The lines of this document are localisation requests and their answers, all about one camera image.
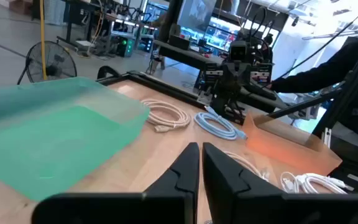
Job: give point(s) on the bright background monitor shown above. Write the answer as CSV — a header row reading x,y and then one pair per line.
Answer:
x,y
222,37

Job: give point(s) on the person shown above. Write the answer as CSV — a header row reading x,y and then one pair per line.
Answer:
x,y
322,74

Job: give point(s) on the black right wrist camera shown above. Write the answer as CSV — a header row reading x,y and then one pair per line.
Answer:
x,y
238,51

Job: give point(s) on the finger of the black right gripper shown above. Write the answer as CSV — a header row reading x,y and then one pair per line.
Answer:
x,y
231,77
243,77

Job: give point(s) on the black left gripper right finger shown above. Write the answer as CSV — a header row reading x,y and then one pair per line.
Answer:
x,y
222,186

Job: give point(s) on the orange translucent plastic bin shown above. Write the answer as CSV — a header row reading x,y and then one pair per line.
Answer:
x,y
278,149

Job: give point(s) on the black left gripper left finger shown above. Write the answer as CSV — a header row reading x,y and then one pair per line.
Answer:
x,y
179,186

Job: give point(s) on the grey desk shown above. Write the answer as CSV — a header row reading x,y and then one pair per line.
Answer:
x,y
185,54

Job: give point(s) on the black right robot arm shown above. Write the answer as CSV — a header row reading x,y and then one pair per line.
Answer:
x,y
228,107

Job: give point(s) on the green translucent plastic bin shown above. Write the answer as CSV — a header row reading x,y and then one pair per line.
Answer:
x,y
57,140

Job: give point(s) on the black floor fan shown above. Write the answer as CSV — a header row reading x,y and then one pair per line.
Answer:
x,y
51,67

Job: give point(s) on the small black computer box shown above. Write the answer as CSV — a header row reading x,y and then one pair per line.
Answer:
x,y
179,42

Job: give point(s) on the computer tower with green light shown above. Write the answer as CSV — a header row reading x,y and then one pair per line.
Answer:
x,y
125,46

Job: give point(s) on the computer monitor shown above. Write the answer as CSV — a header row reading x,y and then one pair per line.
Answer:
x,y
197,14

